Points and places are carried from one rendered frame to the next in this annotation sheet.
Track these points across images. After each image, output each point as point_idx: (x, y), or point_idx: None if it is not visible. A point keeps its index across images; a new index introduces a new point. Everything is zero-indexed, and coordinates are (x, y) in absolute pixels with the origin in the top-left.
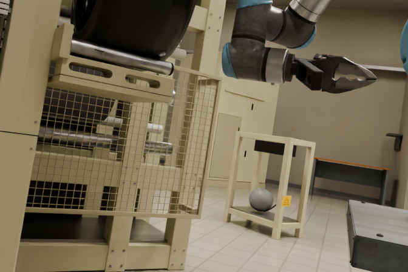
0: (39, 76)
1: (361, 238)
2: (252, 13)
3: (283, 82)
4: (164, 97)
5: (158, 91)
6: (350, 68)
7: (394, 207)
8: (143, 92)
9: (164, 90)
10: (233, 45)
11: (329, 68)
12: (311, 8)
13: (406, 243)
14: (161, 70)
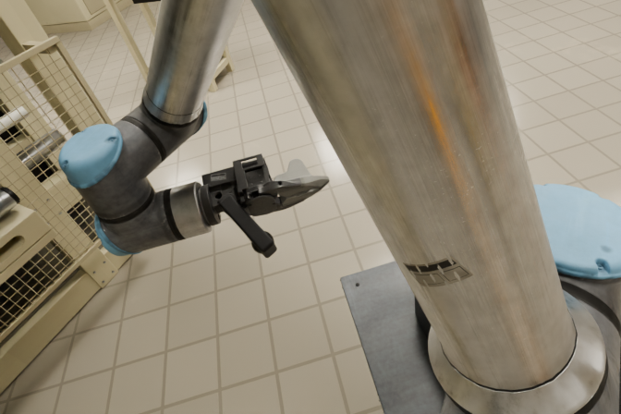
0: None
1: None
2: (108, 188)
3: None
4: (42, 240)
5: (30, 244)
6: (295, 189)
7: (383, 266)
8: (11, 266)
9: (34, 235)
10: (112, 230)
11: (268, 200)
12: (189, 111)
13: None
14: (1, 214)
